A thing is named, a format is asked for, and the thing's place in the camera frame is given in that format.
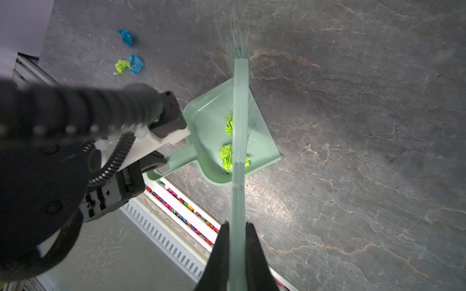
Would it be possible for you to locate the white vented cable duct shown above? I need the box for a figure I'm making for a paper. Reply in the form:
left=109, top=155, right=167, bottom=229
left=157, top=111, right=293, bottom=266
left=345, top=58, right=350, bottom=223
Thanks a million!
left=121, top=200, right=206, bottom=283

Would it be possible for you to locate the green scraps front centre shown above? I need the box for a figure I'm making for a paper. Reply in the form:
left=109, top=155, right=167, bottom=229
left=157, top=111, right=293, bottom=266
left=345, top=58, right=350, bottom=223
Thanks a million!
left=219, top=114, right=233, bottom=172

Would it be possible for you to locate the mint green dustpan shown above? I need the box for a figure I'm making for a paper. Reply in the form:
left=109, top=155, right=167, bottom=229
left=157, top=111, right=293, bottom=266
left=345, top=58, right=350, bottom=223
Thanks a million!
left=146, top=80, right=281, bottom=186

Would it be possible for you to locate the mint green hand brush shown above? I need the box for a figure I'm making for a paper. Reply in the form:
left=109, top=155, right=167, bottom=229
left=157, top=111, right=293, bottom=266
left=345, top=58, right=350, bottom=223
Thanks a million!
left=226, top=12, right=251, bottom=291

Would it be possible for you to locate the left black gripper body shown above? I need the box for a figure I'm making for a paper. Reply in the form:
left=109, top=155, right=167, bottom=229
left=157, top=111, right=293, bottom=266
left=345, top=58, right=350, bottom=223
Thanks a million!
left=80, top=151, right=167, bottom=223

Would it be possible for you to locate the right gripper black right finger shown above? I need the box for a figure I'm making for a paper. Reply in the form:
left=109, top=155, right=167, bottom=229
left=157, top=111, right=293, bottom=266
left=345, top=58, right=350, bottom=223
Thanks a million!
left=245, top=223, right=279, bottom=291

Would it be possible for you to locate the blue green scraps front left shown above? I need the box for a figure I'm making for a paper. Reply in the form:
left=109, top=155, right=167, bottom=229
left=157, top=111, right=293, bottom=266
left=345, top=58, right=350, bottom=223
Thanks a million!
left=112, top=28, right=145, bottom=76

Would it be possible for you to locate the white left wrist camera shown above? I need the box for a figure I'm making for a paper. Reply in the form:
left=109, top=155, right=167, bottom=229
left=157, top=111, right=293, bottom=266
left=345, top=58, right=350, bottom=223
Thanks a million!
left=94, top=90, right=192, bottom=172

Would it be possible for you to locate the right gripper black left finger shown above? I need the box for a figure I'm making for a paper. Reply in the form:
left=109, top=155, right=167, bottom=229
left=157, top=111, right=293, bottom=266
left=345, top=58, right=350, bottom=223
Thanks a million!
left=194, top=222, right=230, bottom=291

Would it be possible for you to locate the aluminium front rail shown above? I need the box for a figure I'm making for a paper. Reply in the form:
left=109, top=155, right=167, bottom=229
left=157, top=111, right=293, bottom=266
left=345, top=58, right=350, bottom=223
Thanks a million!
left=134, top=170, right=299, bottom=291

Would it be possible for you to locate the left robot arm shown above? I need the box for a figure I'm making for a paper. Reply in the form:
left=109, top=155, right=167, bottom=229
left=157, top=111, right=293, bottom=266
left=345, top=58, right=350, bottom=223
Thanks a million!
left=1, top=80, right=165, bottom=282

